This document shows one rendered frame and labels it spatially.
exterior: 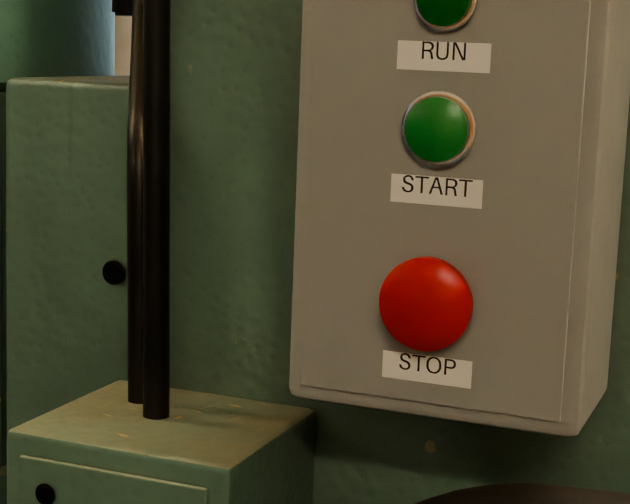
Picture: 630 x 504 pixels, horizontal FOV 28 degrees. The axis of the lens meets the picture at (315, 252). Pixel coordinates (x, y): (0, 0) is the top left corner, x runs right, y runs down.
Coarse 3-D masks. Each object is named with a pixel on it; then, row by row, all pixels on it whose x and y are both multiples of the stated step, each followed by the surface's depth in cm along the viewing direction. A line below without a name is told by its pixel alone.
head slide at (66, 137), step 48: (48, 96) 56; (96, 96) 55; (48, 144) 57; (96, 144) 56; (48, 192) 57; (96, 192) 56; (48, 240) 57; (96, 240) 56; (48, 288) 58; (96, 288) 57; (48, 336) 58; (96, 336) 57; (48, 384) 58; (96, 384) 57
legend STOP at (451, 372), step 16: (384, 352) 41; (400, 352) 41; (384, 368) 41; (400, 368) 41; (416, 368) 41; (432, 368) 40; (448, 368) 40; (464, 368) 40; (448, 384) 40; (464, 384) 40
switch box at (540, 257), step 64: (320, 0) 40; (384, 0) 39; (512, 0) 38; (576, 0) 37; (320, 64) 40; (384, 64) 40; (512, 64) 38; (576, 64) 38; (320, 128) 41; (384, 128) 40; (512, 128) 38; (576, 128) 38; (320, 192) 41; (384, 192) 40; (512, 192) 39; (576, 192) 38; (320, 256) 41; (384, 256) 41; (448, 256) 40; (512, 256) 39; (576, 256) 38; (320, 320) 42; (512, 320) 39; (576, 320) 39; (320, 384) 42; (384, 384) 41; (512, 384) 40; (576, 384) 39
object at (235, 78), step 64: (192, 0) 49; (256, 0) 48; (192, 64) 49; (256, 64) 48; (192, 128) 49; (256, 128) 48; (192, 192) 50; (256, 192) 49; (192, 256) 50; (256, 256) 49; (192, 320) 51; (256, 320) 49; (192, 384) 51; (256, 384) 50; (320, 448) 49; (384, 448) 48; (448, 448) 47; (512, 448) 46; (576, 448) 45
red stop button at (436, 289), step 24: (408, 264) 39; (432, 264) 39; (384, 288) 40; (408, 288) 39; (432, 288) 39; (456, 288) 39; (384, 312) 40; (408, 312) 39; (432, 312) 39; (456, 312) 39; (408, 336) 40; (432, 336) 39; (456, 336) 39
